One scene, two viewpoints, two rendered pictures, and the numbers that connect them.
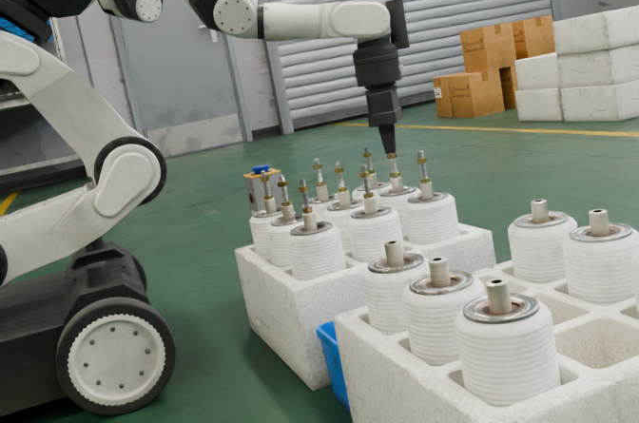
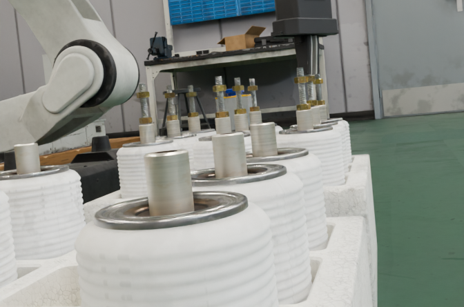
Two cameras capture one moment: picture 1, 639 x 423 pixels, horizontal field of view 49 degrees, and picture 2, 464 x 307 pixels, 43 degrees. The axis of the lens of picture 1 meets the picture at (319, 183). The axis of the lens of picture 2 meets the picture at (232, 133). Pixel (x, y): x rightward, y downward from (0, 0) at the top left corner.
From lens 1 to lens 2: 0.81 m
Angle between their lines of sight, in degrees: 34
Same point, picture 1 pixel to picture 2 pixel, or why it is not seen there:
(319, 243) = (133, 159)
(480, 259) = not seen: hidden behind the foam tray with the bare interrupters
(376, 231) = (206, 158)
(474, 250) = (333, 210)
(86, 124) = (53, 25)
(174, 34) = (420, 3)
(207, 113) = (442, 79)
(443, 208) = (304, 145)
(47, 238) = (16, 125)
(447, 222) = not seen: hidden behind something
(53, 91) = not seen: outside the picture
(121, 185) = (63, 84)
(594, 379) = not seen: outside the picture
